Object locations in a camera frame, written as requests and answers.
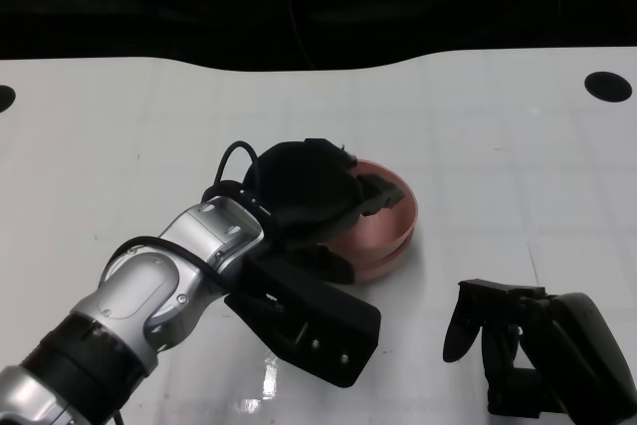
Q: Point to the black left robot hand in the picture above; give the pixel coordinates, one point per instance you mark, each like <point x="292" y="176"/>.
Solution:
<point x="308" y="191"/>

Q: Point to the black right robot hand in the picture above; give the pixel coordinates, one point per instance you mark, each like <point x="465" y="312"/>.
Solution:
<point x="562" y="350"/>

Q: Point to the pink plastic bowl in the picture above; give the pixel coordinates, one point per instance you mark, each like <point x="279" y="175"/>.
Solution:
<point x="380" y="273"/>
<point x="398" y="253"/>
<point x="385" y="226"/>

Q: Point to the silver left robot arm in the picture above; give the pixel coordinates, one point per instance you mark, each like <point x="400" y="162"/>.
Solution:
<point x="139" y="295"/>

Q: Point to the small wooden sliver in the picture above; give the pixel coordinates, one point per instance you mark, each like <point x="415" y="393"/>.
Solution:
<point x="533" y="261"/>

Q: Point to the black round table grommet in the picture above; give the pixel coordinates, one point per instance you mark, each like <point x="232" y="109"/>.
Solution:
<point x="5" y="96"/>
<point x="608" y="87"/>

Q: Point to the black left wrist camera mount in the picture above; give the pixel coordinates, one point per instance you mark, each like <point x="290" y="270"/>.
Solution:
<point x="318" y="325"/>

